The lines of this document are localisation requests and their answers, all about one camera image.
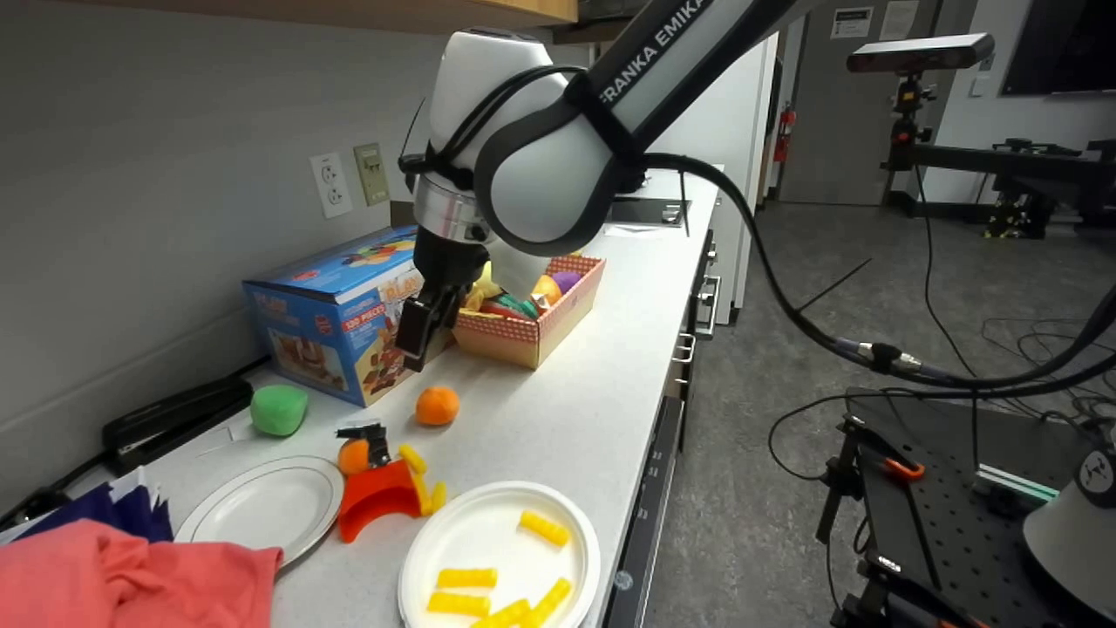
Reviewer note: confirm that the black stereo camera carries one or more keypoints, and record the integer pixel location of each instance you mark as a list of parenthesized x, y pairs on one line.
[(920, 52)]

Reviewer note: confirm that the orange fruit plush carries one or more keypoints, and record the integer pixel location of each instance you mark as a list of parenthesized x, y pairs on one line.
[(439, 407)]

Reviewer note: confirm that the black glass cooktop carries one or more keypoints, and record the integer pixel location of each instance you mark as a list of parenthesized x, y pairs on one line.
[(650, 214)]

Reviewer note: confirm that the small orange toy ball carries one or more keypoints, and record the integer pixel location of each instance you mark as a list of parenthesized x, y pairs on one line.
[(354, 458)]

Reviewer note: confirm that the orange checkered basket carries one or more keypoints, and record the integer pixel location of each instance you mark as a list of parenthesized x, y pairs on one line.
[(535, 335)]

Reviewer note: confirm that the pink cloth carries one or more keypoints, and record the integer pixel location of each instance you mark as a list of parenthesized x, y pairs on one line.
[(126, 580)]

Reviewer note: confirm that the black breadboard cart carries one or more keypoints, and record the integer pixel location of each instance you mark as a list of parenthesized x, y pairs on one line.
[(963, 544)]

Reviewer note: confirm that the black clamp stand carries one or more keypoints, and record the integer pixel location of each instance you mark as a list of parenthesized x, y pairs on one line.
[(842, 476)]

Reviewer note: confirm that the red-orange toy fries holder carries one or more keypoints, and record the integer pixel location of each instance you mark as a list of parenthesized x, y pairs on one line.
[(377, 499)]

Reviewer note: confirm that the beige wall switch plate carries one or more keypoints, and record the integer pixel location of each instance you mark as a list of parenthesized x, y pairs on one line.
[(370, 175)]

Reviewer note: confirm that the green plush ball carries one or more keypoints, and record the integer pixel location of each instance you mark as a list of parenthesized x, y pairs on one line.
[(281, 408)]

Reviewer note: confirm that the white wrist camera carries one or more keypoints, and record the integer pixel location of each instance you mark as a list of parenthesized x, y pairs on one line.
[(511, 266)]

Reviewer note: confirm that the yellow toy fry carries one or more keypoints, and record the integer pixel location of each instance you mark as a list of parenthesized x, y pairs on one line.
[(507, 614), (413, 458), (545, 527), (557, 597), (468, 576), (457, 604), (433, 497)]

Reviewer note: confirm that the grey door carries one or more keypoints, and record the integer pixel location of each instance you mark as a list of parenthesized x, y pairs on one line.
[(861, 107)]

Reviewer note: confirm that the white wall outlet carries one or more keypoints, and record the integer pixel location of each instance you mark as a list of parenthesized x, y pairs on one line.
[(334, 183)]

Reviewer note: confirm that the white refrigerator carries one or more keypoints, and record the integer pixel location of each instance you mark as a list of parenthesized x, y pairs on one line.
[(745, 116)]

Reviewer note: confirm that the black dishwasher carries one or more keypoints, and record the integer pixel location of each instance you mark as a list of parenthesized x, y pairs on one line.
[(659, 499)]

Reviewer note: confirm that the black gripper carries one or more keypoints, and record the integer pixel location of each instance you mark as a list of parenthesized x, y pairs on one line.
[(447, 269)]

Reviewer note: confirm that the red fire extinguisher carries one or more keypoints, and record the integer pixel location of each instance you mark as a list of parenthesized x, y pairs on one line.
[(788, 140)]

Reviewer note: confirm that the grey conical base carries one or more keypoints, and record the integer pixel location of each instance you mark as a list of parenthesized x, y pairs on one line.
[(1076, 559)]

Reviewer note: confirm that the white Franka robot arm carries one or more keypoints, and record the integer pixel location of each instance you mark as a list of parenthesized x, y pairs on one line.
[(491, 81)]

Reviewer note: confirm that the black stapler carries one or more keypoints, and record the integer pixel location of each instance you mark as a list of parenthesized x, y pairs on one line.
[(175, 420)]

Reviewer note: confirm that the black wall monitor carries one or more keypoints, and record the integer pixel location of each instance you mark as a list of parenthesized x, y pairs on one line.
[(1064, 48)]

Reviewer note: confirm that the green white marker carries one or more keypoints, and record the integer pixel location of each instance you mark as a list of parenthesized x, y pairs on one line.
[(1017, 483)]

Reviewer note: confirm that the white paper plate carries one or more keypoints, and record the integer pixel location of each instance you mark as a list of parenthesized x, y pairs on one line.
[(262, 512), (501, 544)]

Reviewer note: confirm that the small black toy piece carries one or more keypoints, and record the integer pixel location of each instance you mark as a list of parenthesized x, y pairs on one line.
[(370, 442)]

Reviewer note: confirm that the blue toy food box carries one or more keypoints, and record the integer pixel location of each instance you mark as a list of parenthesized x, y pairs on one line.
[(326, 315)]

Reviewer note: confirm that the dark blue cloth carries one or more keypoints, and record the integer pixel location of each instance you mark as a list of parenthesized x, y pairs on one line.
[(108, 512)]

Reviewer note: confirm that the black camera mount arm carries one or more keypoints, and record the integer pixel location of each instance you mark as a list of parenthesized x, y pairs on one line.
[(999, 162)]

